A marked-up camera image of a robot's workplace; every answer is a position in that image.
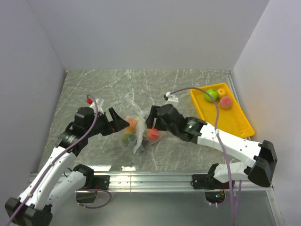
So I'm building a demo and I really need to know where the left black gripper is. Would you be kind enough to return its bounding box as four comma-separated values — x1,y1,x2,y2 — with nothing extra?
86,107,130,137

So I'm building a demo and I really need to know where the clear plastic bag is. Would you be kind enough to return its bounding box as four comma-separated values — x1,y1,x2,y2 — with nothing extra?
119,94,164,154

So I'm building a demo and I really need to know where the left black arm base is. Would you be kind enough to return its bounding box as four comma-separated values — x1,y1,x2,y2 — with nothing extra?
76,175,111,206

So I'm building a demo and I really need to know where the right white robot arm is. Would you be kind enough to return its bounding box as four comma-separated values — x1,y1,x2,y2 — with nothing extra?
146,104,277,190

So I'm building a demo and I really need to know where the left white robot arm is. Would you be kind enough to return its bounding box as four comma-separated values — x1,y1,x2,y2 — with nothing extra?
5,106,130,226

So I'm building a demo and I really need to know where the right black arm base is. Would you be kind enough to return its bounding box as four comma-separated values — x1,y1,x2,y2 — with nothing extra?
191,173,236,205

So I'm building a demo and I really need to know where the red fruit in bag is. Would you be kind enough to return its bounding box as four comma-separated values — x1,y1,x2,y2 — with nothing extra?
146,128,161,142

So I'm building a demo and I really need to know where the orange fruit in bag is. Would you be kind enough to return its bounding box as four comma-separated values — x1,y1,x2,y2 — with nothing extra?
127,118,138,131

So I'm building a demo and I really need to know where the small orange fruit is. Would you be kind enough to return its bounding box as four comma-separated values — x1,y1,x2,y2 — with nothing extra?
217,88,227,100

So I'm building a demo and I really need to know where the green apple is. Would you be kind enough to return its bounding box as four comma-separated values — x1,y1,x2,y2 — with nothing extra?
204,88,219,102

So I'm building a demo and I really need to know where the pink peach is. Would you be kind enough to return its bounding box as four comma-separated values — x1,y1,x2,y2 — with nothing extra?
219,96,232,110

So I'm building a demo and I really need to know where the yellow plastic tray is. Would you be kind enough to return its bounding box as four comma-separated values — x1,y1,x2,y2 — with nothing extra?
190,83,255,138

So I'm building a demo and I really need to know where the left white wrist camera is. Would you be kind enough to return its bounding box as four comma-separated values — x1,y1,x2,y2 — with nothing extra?
87,98,104,114

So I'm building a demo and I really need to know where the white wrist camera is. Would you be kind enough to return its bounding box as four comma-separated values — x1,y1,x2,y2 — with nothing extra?
87,98,104,114
164,92,179,107

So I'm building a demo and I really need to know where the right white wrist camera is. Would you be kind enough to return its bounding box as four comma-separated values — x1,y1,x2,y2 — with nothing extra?
164,92,179,107

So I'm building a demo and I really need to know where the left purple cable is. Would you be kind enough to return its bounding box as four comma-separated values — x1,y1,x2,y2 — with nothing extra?
0,94,113,226

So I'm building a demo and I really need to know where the purple cable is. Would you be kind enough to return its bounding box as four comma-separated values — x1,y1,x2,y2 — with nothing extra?
167,87,243,226
0,94,113,226

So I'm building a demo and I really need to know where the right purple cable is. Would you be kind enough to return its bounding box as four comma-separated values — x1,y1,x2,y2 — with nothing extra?
167,87,243,226

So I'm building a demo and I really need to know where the aluminium rail frame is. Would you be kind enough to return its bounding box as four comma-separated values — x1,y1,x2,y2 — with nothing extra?
14,70,286,226

